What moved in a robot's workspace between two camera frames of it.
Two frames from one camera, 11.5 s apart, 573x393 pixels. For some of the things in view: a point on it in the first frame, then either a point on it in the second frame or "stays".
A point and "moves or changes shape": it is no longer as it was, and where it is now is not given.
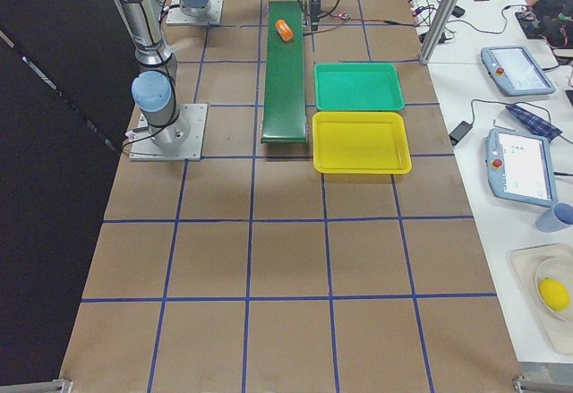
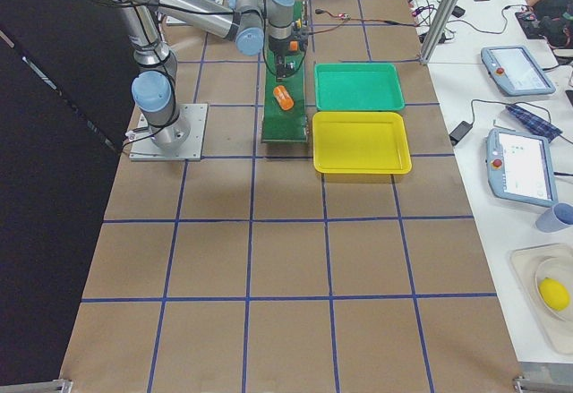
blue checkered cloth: (533, 123) stays
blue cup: (554, 218) stays
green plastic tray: (357, 87) stays
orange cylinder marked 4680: (283, 29) moves or changes shape
